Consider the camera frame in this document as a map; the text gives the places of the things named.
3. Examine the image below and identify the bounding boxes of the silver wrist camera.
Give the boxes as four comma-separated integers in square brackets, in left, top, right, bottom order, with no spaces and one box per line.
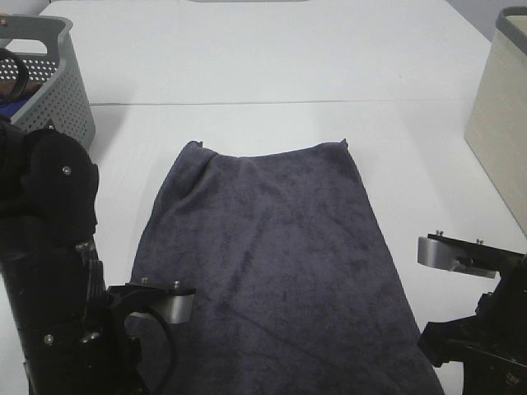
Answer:
[417,233,526,279]
[127,277,196,324]

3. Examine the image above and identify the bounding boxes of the grey perforated plastic basket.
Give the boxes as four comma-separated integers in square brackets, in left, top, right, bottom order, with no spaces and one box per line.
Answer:
[1,14,96,149]

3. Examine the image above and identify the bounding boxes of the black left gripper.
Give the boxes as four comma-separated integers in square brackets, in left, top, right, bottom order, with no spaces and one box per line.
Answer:
[22,283,178,395]

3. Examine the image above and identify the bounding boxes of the blue cloth in basket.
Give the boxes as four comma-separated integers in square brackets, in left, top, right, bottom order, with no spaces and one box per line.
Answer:
[0,98,28,123]

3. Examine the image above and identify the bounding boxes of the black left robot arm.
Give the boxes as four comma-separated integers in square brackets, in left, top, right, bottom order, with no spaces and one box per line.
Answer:
[1,118,168,394]

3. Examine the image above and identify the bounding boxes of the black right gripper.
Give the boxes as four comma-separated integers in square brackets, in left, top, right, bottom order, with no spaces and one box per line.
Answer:
[417,263,526,394]

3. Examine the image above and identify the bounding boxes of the dark grey towel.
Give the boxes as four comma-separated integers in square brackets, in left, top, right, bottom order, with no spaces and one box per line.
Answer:
[132,141,442,394]

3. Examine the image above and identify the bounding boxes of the brown cloth in basket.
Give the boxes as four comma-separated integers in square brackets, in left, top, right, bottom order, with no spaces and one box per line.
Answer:
[1,80,42,101]

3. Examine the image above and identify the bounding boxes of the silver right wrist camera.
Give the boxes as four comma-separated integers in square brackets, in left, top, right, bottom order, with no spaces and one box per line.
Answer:
[417,233,526,279]

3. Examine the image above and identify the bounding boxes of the beige fabric storage box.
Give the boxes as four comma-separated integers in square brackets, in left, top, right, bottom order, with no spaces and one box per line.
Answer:
[464,6,526,232]

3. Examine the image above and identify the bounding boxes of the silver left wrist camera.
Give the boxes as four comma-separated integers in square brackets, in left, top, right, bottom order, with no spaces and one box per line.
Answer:
[127,277,196,324]

